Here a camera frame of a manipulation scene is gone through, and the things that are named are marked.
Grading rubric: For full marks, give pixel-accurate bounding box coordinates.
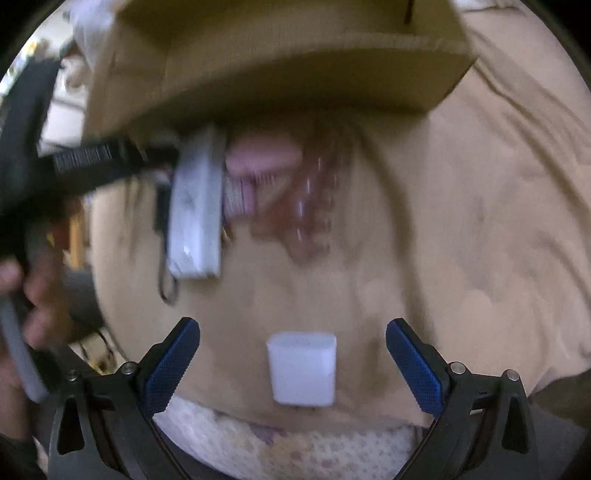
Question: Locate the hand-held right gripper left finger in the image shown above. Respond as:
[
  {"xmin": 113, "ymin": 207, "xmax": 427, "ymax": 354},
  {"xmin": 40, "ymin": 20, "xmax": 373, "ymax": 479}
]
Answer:
[{"xmin": 48, "ymin": 316, "xmax": 201, "ymax": 480}]

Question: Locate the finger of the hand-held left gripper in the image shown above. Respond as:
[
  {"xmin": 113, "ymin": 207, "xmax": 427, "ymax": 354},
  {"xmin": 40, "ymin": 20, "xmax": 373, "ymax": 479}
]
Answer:
[{"xmin": 42, "ymin": 135, "xmax": 182, "ymax": 195}]

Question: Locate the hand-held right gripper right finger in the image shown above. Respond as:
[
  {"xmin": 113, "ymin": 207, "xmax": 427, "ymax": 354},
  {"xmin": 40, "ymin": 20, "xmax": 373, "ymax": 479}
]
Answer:
[{"xmin": 386, "ymin": 318, "xmax": 540, "ymax": 480}]

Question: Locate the long white rectangular box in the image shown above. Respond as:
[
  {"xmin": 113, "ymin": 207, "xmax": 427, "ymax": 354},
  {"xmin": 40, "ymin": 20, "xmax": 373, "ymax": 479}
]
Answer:
[{"xmin": 166, "ymin": 126, "xmax": 228, "ymax": 280}]

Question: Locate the small white plastic case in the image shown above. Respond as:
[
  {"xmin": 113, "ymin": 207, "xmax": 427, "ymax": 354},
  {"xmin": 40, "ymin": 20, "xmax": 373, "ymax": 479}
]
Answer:
[{"xmin": 266, "ymin": 331, "xmax": 337, "ymax": 408}]

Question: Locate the pink hair brush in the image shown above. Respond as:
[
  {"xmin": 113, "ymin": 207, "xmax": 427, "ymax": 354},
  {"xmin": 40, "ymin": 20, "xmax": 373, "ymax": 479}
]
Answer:
[{"xmin": 222, "ymin": 131, "xmax": 303, "ymax": 220}]

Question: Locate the brown translucent hair clip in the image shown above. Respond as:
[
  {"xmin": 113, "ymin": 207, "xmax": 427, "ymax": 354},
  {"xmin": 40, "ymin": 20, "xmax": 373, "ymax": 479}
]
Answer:
[{"xmin": 252, "ymin": 124, "xmax": 356, "ymax": 266}]

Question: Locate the cardboard box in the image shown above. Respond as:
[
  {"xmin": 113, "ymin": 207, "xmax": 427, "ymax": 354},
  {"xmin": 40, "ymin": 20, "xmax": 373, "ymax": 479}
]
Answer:
[{"xmin": 85, "ymin": 0, "xmax": 476, "ymax": 139}]

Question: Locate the person's left forearm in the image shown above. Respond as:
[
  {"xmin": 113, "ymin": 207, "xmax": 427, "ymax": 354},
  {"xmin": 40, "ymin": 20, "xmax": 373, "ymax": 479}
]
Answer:
[{"xmin": 0, "ymin": 344, "xmax": 44, "ymax": 480}]

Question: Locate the person's left hand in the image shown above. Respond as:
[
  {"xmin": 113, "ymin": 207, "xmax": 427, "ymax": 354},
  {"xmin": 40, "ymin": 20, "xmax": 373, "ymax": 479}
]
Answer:
[{"xmin": 0, "ymin": 251, "xmax": 70, "ymax": 347}]

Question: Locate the wooden rack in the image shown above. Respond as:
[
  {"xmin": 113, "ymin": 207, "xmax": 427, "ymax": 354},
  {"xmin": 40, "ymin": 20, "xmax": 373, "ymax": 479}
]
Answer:
[{"xmin": 68, "ymin": 203, "xmax": 93, "ymax": 269}]

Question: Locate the floral patterned cloth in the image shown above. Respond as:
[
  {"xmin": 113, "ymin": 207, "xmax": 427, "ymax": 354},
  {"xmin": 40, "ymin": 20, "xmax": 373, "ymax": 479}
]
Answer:
[{"xmin": 152, "ymin": 397, "xmax": 430, "ymax": 480}]

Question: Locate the beige blanket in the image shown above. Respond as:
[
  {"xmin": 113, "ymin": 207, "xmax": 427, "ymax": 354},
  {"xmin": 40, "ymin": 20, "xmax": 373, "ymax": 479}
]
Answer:
[{"xmin": 90, "ymin": 9, "xmax": 591, "ymax": 430}]

